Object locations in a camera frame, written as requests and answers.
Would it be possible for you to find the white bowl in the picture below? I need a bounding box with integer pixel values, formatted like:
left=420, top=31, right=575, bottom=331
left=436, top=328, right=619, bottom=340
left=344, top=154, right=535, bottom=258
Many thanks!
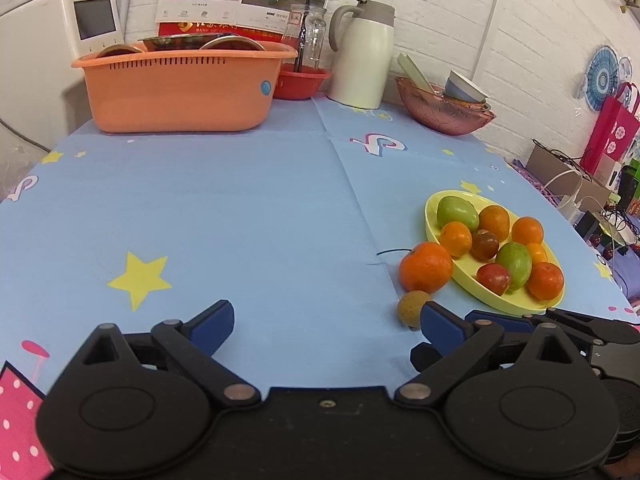
left=444, top=70, right=488, bottom=106

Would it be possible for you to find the small brown fruit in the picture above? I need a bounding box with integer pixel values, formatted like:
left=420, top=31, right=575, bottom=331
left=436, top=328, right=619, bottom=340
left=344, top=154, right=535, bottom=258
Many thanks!
left=397, top=290, right=433, bottom=329

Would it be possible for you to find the green fruit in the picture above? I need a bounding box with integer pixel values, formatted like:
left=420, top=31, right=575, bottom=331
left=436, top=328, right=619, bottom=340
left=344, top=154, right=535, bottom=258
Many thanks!
left=436, top=196, right=481, bottom=232
left=495, top=241, right=533, bottom=291

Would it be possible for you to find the red fruit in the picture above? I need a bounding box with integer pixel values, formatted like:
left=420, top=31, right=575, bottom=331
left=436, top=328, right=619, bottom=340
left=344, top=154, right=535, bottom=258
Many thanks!
left=476, top=263, right=512, bottom=297
left=471, top=230, right=501, bottom=262

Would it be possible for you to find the white wall conduit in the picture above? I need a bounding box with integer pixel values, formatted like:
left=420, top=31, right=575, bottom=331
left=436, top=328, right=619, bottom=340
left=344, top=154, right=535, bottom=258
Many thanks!
left=475, top=0, right=510, bottom=78

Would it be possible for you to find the steel bowl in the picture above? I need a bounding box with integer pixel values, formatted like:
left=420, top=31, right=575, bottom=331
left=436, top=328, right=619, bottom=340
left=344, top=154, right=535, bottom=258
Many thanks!
left=199, top=34, right=266, bottom=52
left=95, top=44, right=146, bottom=58

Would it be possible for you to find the yellow plastic plate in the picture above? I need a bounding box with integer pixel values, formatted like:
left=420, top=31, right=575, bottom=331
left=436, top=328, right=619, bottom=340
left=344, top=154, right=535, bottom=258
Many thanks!
left=425, top=190, right=566, bottom=311

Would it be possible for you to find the large orange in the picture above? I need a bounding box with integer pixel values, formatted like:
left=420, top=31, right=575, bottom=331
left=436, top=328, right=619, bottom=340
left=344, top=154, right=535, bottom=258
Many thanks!
left=398, top=241, right=454, bottom=295

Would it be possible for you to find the white cable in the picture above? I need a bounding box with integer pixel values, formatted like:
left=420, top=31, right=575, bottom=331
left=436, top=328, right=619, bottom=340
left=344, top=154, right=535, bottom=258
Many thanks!
left=542, top=169, right=608, bottom=211

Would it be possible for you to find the red gift bag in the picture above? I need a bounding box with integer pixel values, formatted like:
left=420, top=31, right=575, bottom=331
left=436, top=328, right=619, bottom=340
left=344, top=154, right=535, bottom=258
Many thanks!
left=582, top=82, right=640, bottom=176

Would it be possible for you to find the large white appliance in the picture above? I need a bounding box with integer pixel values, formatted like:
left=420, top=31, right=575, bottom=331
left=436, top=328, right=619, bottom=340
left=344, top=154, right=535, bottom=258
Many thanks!
left=0, top=5, right=96, bottom=161

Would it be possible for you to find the red plastic bowl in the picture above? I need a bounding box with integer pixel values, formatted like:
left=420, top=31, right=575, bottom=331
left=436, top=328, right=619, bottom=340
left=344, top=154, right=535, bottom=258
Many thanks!
left=274, top=62, right=332, bottom=101

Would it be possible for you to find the white charger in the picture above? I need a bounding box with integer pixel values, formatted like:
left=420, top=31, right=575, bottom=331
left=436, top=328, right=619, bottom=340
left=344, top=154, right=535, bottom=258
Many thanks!
left=557, top=195, right=581, bottom=221

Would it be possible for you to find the white thermos jug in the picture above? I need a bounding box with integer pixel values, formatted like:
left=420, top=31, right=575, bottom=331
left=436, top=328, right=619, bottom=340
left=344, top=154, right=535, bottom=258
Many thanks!
left=327, top=0, right=396, bottom=109

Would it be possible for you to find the orange rimmed bowl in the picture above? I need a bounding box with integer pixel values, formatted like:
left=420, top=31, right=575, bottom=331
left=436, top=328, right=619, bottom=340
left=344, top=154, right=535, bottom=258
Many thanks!
left=442, top=97, right=493, bottom=112

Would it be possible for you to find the cardboard box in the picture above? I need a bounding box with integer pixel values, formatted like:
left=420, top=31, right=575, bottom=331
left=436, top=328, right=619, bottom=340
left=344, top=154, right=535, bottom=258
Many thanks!
left=527, top=140, right=608, bottom=206

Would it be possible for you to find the white appliance with screen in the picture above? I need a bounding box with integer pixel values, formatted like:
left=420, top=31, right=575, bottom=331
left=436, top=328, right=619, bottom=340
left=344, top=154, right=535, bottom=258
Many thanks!
left=60, top=0, right=133, bottom=61

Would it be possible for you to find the steel tray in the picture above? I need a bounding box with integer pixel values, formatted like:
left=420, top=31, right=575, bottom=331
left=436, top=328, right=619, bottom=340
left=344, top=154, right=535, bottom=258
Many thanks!
left=137, top=32, right=241, bottom=52

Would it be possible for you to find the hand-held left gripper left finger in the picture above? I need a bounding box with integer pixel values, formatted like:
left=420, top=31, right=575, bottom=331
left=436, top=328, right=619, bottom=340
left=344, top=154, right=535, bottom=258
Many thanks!
left=75, top=300, right=261, bottom=408

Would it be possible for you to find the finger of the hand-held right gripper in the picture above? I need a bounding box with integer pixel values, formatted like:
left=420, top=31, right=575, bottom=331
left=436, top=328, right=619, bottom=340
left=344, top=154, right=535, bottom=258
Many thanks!
left=465, top=308, right=640, bottom=348
left=411, top=342, right=443, bottom=373

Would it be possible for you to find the glass jar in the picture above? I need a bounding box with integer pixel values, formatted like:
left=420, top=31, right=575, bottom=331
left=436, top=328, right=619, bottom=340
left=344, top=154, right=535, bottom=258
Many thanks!
left=282, top=4, right=328, bottom=72

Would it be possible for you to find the blue paper fan decoration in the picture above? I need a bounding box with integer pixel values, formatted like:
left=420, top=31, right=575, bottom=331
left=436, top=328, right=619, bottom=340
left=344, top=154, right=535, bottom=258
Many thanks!
left=574, top=45, right=633, bottom=111

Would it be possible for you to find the reddish orange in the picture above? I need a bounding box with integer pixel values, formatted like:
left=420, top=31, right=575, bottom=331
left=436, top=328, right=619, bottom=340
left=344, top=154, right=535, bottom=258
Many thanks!
left=526, top=261, right=565, bottom=302

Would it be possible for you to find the pink glass bowl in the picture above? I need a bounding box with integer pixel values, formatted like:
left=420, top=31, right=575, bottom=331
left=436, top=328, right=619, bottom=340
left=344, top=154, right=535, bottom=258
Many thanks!
left=396, top=76, right=497, bottom=136

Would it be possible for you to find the black adapter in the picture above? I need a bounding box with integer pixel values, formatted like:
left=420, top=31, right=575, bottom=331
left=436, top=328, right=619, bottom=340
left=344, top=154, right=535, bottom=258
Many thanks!
left=575, top=210, right=608, bottom=241

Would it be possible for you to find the orange plastic basket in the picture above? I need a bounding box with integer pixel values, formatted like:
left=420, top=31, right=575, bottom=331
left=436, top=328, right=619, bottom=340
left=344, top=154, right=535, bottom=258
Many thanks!
left=71, top=41, right=298, bottom=134

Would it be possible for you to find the blue printed tablecloth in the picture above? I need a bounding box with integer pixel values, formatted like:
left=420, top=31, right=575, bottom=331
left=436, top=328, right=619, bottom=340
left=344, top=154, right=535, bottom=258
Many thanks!
left=0, top=92, right=640, bottom=476

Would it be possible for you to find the pale dish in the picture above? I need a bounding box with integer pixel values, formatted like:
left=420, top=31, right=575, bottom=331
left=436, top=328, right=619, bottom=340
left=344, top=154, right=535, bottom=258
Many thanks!
left=396, top=53, right=441, bottom=96

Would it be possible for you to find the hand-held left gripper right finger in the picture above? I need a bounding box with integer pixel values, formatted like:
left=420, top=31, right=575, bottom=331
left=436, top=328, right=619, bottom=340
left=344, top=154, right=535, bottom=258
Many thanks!
left=395, top=301, right=586, bottom=407

